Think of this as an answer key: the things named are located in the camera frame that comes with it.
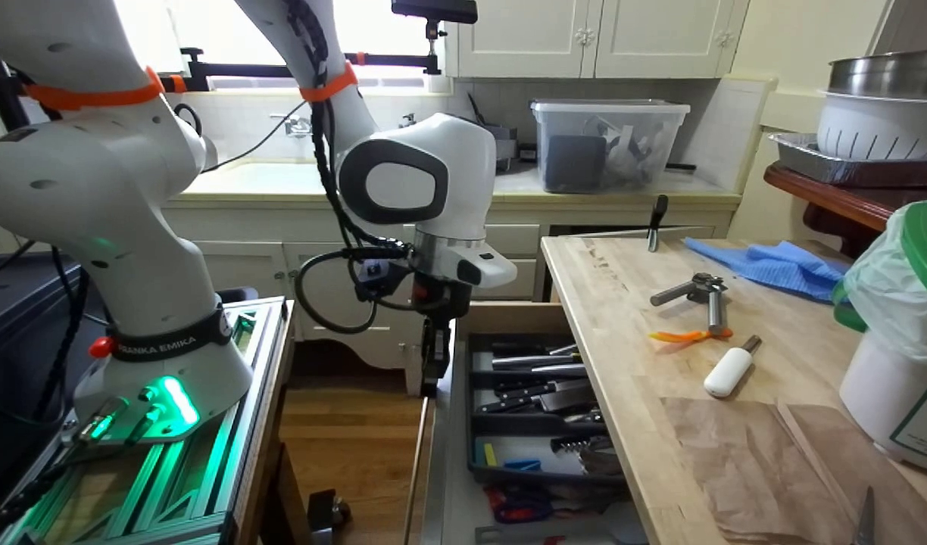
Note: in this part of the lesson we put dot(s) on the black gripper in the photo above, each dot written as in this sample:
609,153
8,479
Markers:
438,302

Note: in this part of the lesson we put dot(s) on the wooden table drawer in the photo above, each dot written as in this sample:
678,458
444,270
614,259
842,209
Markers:
454,507

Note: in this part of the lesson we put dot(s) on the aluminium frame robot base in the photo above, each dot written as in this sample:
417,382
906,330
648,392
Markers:
214,485

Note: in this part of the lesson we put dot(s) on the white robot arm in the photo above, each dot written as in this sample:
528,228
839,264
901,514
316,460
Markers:
92,179

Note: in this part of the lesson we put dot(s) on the clear plastic storage bin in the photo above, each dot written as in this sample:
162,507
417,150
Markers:
604,146

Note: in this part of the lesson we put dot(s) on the white cupboard doors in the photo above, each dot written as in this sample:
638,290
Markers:
598,40

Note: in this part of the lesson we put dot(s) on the blue cloth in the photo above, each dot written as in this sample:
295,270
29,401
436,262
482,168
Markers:
781,267

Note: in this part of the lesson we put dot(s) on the white green shopping bag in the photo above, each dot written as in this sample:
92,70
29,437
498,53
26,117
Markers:
887,302

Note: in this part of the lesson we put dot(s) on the white colander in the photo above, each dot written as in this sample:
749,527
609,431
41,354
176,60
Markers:
878,106

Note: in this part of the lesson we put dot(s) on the metal baking tray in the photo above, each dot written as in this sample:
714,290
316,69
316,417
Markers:
800,157

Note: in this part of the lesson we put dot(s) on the orange handled tool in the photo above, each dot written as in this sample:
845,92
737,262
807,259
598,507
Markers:
679,339

